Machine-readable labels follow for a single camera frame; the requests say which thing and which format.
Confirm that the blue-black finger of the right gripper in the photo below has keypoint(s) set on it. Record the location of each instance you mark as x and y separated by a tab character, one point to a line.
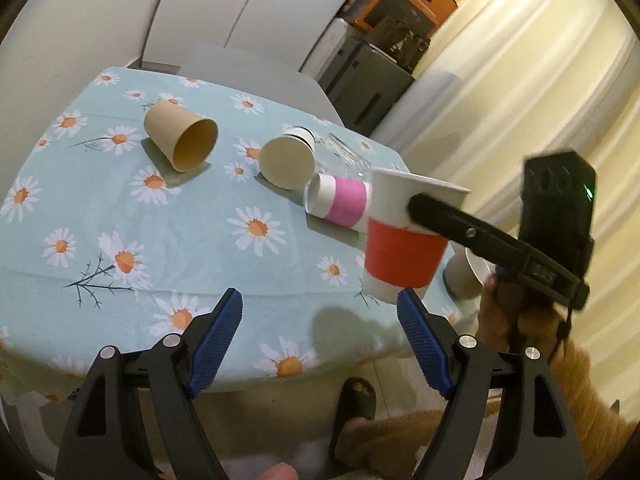
528	265

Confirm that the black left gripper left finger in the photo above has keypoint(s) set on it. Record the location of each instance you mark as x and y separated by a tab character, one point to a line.
104	437

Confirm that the red banded paper cup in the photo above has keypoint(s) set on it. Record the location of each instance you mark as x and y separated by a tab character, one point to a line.
399	253

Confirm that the orange fuzzy sleeve forearm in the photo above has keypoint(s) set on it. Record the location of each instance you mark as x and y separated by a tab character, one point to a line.
610	444

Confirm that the pink banded paper cup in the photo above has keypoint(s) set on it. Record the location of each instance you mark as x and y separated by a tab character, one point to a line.
344	202

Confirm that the black banded paper cup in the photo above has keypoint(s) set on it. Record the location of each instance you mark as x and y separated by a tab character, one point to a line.
287	161

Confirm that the plain brown paper cup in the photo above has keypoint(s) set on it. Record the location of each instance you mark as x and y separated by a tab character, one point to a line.
184	137

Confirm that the person's right hand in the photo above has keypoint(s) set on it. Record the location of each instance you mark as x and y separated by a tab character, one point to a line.
504	313

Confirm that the cream window curtain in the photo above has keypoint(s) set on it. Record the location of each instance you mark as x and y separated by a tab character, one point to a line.
504	80

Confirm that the black slipper on foot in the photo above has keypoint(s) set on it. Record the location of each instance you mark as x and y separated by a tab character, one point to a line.
357	400

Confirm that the daisy print blue tablecloth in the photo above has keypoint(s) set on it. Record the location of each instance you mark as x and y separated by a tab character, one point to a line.
103	242

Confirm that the clear glass tumbler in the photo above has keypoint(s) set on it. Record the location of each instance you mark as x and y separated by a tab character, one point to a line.
334	156

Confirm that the dark grey cabinet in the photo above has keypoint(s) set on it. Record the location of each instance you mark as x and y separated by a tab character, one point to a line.
363	83

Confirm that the grey chair back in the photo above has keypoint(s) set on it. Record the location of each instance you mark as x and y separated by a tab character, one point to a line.
252	73

